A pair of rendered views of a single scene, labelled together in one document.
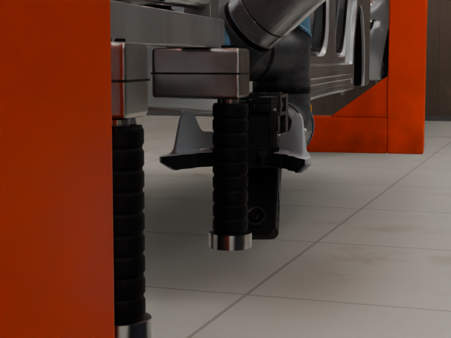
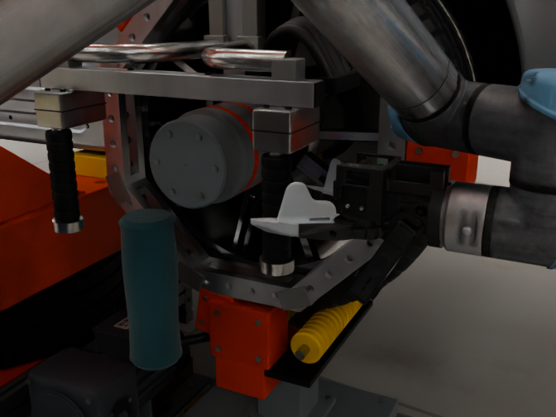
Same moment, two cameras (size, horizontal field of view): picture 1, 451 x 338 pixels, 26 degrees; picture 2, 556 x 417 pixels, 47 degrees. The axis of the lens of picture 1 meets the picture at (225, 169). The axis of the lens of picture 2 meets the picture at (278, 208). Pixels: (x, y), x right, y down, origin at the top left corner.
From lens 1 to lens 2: 136 cm
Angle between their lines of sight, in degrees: 100
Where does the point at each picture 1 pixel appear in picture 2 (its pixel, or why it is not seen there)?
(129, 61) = (37, 100)
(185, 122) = (333, 166)
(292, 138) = (304, 205)
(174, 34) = (175, 90)
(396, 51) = not seen: outside the picture
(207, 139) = not seen: hidden behind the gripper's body
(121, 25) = (92, 82)
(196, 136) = not seen: hidden behind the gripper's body
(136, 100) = (47, 119)
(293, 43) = (510, 121)
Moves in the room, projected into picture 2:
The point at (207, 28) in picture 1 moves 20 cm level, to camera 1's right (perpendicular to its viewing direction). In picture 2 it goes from (256, 88) to (201, 117)
